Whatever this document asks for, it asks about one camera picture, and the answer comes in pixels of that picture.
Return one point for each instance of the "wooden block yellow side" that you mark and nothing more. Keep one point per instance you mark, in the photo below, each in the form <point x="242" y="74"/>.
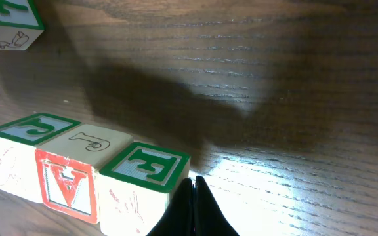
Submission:
<point x="136" y="187"/>

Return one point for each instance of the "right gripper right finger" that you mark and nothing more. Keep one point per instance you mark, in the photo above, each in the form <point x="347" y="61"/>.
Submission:
<point x="208" y="217"/>

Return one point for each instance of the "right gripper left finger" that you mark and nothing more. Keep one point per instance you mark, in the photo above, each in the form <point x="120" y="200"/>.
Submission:
<point x="177" y="219"/>

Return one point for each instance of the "wooden block red side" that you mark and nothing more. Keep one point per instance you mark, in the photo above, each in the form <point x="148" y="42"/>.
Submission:
<point x="20" y="24"/>

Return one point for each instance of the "red letter block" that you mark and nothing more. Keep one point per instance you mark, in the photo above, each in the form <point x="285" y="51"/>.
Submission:
<point x="68" y="168"/>

